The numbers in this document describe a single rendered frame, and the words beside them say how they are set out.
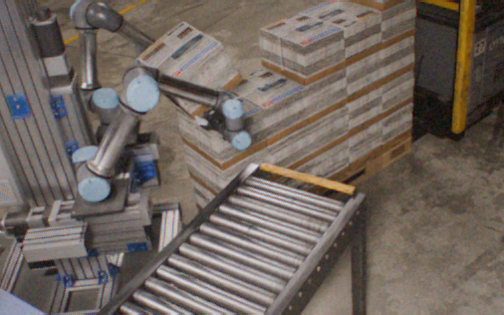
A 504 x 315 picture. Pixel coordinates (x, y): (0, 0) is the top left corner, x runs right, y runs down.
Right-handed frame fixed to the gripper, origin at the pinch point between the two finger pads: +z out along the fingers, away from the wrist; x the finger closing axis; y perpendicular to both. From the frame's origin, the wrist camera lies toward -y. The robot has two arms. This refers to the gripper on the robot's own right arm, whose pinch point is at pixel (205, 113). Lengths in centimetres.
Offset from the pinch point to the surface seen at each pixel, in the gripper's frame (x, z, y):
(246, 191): 11.2, -39.1, -15.2
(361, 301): 3, -75, -78
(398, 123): -101, 19, -115
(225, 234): 30, -57, -8
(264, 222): 15, -60, -14
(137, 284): 64, -60, 6
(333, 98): -65, 13, -56
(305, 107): -47, 11, -46
